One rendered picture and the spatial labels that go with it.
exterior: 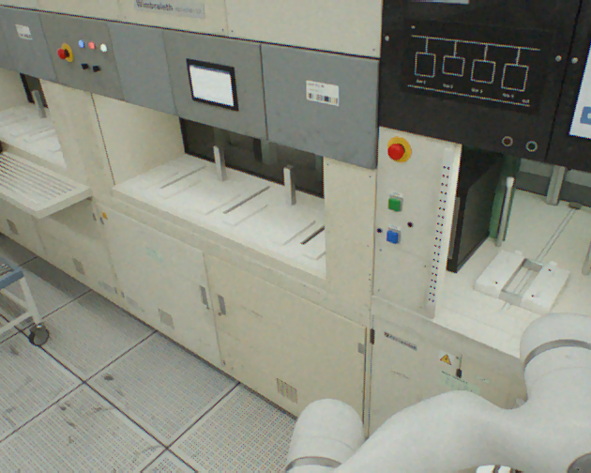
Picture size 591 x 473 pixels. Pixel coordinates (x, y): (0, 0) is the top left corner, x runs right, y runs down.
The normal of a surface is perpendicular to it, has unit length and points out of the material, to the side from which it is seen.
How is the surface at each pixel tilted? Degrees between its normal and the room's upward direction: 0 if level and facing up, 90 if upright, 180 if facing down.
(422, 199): 90
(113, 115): 90
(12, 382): 0
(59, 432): 0
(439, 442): 60
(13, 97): 90
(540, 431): 40
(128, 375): 0
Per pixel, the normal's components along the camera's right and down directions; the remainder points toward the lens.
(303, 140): -0.62, 0.44
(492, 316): -0.05, -0.84
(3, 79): 0.78, 0.30
